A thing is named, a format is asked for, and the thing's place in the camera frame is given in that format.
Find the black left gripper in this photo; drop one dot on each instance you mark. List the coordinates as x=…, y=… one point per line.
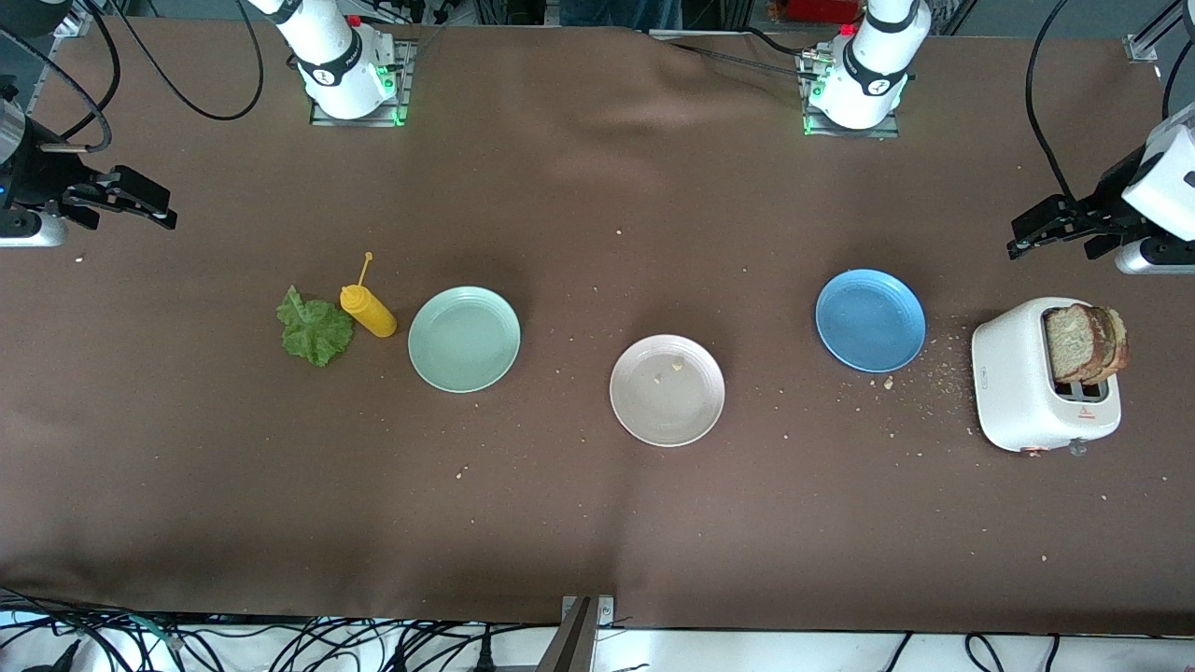
x=1108, y=198

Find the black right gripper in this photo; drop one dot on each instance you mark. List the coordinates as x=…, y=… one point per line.
x=37, y=174

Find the brown bread slice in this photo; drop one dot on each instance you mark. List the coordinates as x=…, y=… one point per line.
x=1118, y=345
x=1069, y=343

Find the green lettuce leaf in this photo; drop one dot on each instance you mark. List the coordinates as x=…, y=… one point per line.
x=316, y=334

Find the yellow mustard squeeze bottle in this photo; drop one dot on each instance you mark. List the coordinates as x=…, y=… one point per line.
x=371, y=314

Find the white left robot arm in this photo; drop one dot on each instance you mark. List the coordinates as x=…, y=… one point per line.
x=873, y=75

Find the blue plate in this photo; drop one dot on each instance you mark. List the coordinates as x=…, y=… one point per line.
x=870, y=320

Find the mint green plate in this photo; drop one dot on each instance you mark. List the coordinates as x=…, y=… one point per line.
x=464, y=339

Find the beige plate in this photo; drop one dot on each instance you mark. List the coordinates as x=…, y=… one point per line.
x=667, y=401

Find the white toaster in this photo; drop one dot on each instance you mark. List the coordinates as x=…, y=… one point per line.
x=1013, y=392

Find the red box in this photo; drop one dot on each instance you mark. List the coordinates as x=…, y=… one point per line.
x=822, y=9

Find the person in blue jeans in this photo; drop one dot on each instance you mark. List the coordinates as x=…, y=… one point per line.
x=621, y=11

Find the brown tablecloth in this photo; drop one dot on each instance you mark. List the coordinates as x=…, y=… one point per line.
x=597, y=523

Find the aluminium frame rail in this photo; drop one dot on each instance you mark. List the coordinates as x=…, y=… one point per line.
x=1153, y=37
x=79, y=19

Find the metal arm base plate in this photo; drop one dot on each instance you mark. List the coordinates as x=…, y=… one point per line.
x=878, y=133
x=322, y=119

